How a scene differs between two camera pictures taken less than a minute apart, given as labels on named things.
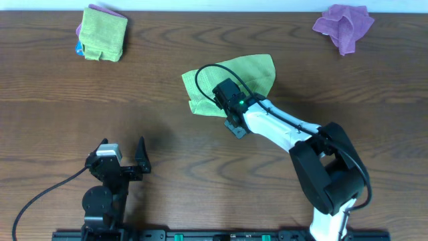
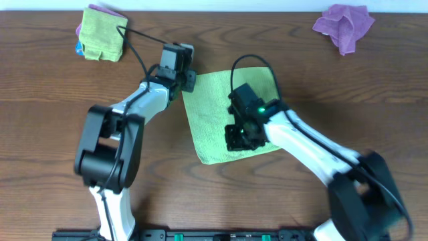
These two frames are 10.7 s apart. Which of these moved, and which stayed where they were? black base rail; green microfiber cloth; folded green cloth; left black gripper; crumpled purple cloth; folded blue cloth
Moved: left black gripper; green microfiber cloth
Stayed: black base rail; folded green cloth; folded blue cloth; crumpled purple cloth
